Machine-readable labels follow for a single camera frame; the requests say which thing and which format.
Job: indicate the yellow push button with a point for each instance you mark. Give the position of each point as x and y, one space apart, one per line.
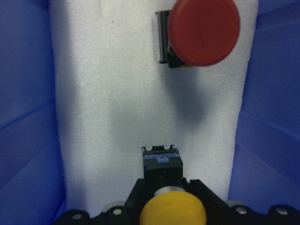
170 202

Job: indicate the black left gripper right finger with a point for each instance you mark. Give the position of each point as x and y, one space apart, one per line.
218 212

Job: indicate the blue plastic bin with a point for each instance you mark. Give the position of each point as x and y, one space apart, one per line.
266 161

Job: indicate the red push button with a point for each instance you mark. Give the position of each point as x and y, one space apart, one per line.
196 33

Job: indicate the white foam pad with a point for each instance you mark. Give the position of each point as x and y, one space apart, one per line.
113 98

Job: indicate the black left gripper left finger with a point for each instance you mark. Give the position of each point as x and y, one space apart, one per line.
137 199

